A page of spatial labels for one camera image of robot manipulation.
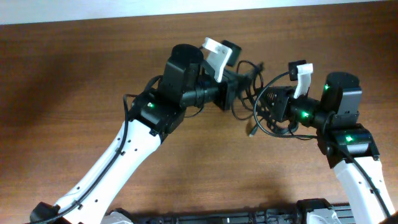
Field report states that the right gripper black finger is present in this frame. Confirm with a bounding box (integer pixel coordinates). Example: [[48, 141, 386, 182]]
[[238, 70, 255, 90], [260, 87, 277, 108]]

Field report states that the black cable bundle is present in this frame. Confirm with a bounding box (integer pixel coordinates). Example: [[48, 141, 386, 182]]
[[230, 60, 299, 138]]

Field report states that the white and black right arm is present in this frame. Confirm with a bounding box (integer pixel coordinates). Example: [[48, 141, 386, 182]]
[[243, 69, 397, 223]]

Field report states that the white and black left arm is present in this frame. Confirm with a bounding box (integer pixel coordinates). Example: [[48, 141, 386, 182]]
[[30, 40, 241, 223]]

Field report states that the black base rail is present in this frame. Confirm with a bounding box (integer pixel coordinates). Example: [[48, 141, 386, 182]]
[[101, 198, 356, 224]]

